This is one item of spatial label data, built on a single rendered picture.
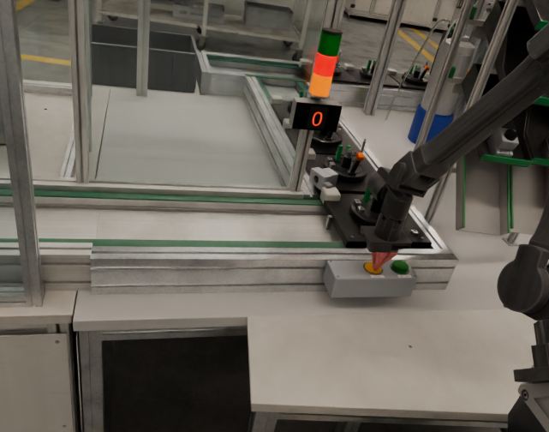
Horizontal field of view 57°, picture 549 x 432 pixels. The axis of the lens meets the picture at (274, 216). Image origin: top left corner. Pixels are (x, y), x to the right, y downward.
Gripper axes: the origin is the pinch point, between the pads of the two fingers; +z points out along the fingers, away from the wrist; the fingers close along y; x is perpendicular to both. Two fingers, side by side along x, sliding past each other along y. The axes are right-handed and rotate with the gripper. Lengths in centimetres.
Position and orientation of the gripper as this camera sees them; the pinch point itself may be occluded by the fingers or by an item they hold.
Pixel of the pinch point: (375, 266)
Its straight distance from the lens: 121.5
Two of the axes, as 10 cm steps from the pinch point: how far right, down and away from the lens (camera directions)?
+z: -1.7, 8.4, 5.2
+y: -9.6, -0.3, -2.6
